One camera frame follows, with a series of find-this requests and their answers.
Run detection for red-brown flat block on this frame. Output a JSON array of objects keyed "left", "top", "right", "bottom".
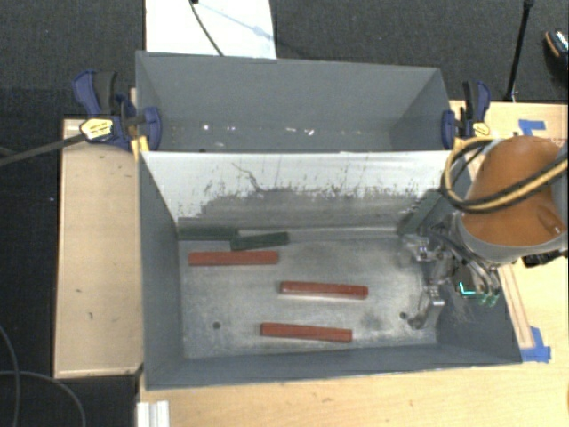
[
  {"left": 187, "top": 250, "right": 281, "bottom": 268},
  {"left": 279, "top": 280, "right": 370, "bottom": 302},
  {"left": 259, "top": 321, "right": 354, "bottom": 344}
]

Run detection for black cylinder on white bracket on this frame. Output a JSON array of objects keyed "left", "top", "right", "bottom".
[{"left": 522, "top": 249, "right": 561, "bottom": 268}]

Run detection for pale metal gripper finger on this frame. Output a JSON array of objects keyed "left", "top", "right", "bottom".
[
  {"left": 400, "top": 233, "right": 431, "bottom": 263},
  {"left": 406, "top": 285, "right": 447, "bottom": 332}
]

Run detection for grey metal bin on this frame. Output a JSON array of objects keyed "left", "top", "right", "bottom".
[{"left": 134, "top": 50, "right": 524, "bottom": 391}]

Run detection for dark green flat block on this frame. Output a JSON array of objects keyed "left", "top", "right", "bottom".
[
  {"left": 177, "top": 224, "right": 240, "bottom": 241},
  {"left": 228, "top": 231, "right": 292, "bottom": 253}
]

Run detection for pale wood flat board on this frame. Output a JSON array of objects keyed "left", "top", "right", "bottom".
[{"left": 52, "top": 117, "right": 146, "bottom": 380}]

